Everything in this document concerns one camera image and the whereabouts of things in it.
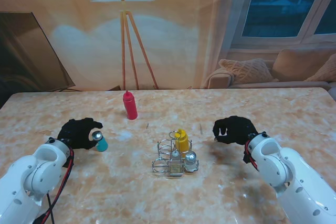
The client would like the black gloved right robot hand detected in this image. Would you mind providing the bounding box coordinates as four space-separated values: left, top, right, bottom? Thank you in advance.
212 115 259 146

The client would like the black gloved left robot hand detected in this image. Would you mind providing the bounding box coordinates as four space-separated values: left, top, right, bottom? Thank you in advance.
57 118 103 151

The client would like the teal shaker with silver cap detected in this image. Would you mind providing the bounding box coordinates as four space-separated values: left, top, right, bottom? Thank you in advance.
91 130 109 153

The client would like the clear shaker with silver cap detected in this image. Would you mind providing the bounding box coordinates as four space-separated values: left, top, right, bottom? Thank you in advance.
184 150 199 172

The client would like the yellow squeeze bottle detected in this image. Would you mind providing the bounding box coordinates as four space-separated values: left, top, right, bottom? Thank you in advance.
175 128 190 154

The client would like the red squeeze bottle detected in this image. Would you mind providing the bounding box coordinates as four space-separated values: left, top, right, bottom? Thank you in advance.
122 90 139 120

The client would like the clear square seasoning bottle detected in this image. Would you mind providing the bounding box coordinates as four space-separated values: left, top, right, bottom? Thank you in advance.
169 150 183 177

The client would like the beige knit cushion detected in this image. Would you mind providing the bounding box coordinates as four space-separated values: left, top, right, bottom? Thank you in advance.
218 58 279 84
304 53 336 82

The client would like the beige sofa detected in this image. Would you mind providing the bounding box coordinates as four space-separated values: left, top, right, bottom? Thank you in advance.
204 48 336 90

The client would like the dark flat television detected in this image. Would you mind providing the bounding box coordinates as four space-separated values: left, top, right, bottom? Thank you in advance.
0 11 76 93

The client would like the sheer beige curtain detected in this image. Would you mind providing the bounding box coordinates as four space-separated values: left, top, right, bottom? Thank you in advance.
194 0 239 88

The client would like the white framed window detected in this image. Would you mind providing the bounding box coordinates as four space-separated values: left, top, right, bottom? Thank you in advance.
229 0 336 49

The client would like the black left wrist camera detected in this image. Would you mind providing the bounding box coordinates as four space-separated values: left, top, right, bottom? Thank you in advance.
62 155 75 168

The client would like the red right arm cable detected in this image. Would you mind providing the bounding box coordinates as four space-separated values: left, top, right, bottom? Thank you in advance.
244 140 260 171

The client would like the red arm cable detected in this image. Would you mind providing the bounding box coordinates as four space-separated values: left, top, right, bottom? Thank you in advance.
34 147 75 224
244 140 260 171

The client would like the red left arm cable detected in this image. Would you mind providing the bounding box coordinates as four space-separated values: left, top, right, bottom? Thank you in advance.
34 147 75 224

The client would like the chrome wire condiment rack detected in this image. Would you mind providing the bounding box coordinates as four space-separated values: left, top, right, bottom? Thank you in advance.
151 131 202 179

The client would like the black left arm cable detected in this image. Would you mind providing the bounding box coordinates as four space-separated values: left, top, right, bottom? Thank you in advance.
46 194 55 224

